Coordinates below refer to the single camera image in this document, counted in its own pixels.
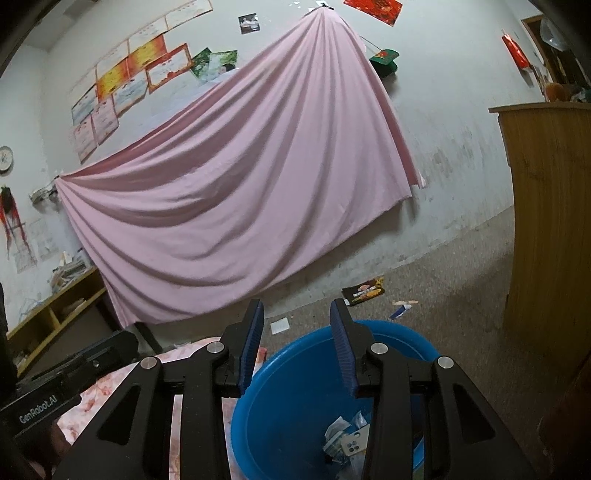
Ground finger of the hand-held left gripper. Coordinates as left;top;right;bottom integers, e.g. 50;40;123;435
69;329;140;372

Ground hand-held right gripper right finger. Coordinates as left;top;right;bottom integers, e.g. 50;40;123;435
329;298;539;480

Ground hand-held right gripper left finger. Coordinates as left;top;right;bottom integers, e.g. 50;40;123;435
60;299;266;480

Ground blue plastic basin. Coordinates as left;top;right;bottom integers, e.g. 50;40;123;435
229;319;442;480

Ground clear plastic wrappers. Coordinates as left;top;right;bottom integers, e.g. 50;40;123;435
322;410;371;464

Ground white blister card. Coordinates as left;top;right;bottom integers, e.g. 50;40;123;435
341;426;370;456

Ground black snack packet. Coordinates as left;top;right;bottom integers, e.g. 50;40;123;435
341;278;387;306

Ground blue and white small carton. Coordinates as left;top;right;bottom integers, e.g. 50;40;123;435
389;298;419;320

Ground wooden shelf desk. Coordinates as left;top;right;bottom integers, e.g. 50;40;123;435
6;267;110;372

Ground stack of newspapers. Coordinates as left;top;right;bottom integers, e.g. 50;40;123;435
50;251;89;290

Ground pink floral blanket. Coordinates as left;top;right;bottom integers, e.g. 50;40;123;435
54;344;269;480

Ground pink hanging sheet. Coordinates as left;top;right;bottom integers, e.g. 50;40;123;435
54;8;428;326

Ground red tassel decoration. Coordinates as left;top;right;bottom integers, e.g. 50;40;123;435
0;185;29;251

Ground wooden cabinet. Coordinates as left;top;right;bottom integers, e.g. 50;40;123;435
488;102;591;352

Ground green photo poster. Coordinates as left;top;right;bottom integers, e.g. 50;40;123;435
190;47;240;84

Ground green cap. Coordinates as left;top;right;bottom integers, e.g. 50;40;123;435
368;47;402;77

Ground red hanging packet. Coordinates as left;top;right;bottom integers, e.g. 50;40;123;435
501;31;531;71

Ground clear plastic bag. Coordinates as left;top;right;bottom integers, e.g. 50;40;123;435
540;16;570;52

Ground tangled white wire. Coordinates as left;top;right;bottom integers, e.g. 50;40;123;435
19;298;49;324

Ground white wall paper sheets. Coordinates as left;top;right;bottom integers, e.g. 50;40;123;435
13;219;52;271

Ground metal wall rack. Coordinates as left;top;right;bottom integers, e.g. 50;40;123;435
30;182;62;206

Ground group of wall certificates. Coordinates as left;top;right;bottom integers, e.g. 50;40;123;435
71;0;214;165

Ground red paper wall poster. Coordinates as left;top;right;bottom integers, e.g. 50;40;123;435
344;0;404;27

